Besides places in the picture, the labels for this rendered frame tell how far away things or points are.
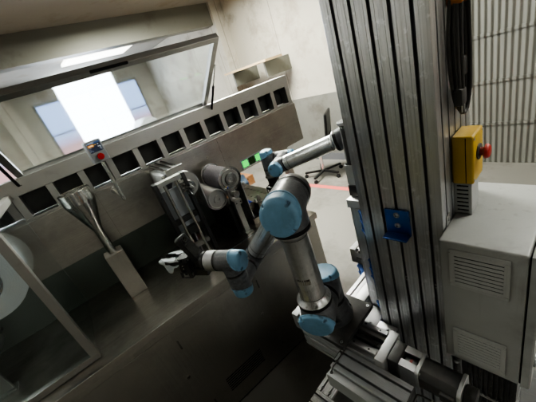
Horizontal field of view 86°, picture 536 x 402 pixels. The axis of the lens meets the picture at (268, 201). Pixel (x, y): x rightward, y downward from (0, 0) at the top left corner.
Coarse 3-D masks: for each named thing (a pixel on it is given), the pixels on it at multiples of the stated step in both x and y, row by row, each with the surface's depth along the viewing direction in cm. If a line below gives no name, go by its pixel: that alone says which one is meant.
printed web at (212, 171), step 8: (208, 168) 183; (216, 168) 175; (208, 176) 180; (216, 176) 170; (168, 184) 156; (208, 184) 186; (216, 184) 174; (200, 192) 166; (200, 200) 173; (200, 248) 172
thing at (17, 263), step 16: (0, 208) 114; (0, 240) 98; (16, 256) 101; (32, 272) 106; (32, 288) 105; (48, 304) 109; (64, 320) 113; (80, 336) 117; (96, 352) 122; (80, 368) 119; (32, 400) 111
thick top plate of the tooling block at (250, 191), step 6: (246, 186) 214; (252, 186) 211; (246, 192) 203; (252, 192) 200; (258, 192) 196; (264, 192) 193; (252, 198) 191; (264, 198) 185; (258, 204) 181; (258, 210) 185
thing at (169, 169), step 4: (160, 160) 176; (156, 164) 170; (160, 164) 164; (168, 164) 163; (172, 164) 156; (176, 164) 152; (180, 164) 149; (152, 168) 168; (156, 168) 160; (160, 168) 155; (164, 168) 161; (168, 168) 153; (172, 168) 147; (176, 168) 148; (180, 168) 149; (160, 172) 155; (164, 172) 145; (168, 172) 146; (172, 172) 147; (176, 172) 148; (168, 176) 146
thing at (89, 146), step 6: (84, 144) 126; (90, 144) 128; (96, 144) 129; (102, 144) 131; (90, 150) 128; (96, 150) 129; (102, 150) 131; (90, 156) 129; (96, 156) 130; (102, 156) 130; (108, 156) 133; (96, 162) 130
